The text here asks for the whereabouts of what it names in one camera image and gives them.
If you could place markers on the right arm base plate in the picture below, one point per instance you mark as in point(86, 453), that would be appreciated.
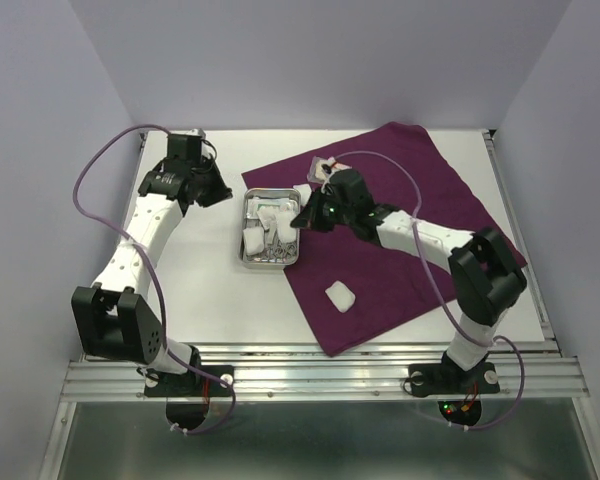
point(426, 379)

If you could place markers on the white gauze pad edge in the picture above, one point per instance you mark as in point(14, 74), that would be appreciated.
point(285, 232)

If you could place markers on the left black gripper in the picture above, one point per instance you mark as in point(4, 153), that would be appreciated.
point(220, 191)

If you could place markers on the bagged beige bandage roll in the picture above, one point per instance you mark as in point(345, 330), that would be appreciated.
point(321, 169)

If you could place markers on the white gauze pad bottom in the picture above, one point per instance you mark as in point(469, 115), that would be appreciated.
point(340, 296)

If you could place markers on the white gauze pad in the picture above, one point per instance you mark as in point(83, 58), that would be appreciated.
point(304, 190)
point(340, 296)
point(253, 240)

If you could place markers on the white green sterile pouch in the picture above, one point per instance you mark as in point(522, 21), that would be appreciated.
point(256, 203)

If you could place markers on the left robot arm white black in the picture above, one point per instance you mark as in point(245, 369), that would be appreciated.
point(121, 316)

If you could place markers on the purple surgical cloth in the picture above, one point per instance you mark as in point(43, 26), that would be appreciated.
point(401, 166)

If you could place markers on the aluminium front rail frame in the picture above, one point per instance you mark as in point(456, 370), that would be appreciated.
point(301, 372)

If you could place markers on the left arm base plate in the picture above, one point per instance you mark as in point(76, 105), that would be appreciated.
point(187, 385)

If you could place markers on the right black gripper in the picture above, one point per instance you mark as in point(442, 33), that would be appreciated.
point(310, 215)

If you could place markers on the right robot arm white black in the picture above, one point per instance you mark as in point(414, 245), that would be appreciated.
point(485, 275)

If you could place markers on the stainless steel tray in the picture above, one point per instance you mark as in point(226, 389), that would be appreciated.
point(275, 256)

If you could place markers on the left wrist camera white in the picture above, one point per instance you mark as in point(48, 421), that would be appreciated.
point(197, 132)

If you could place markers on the white gauze pad top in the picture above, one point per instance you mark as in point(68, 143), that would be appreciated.
point(304, 190)

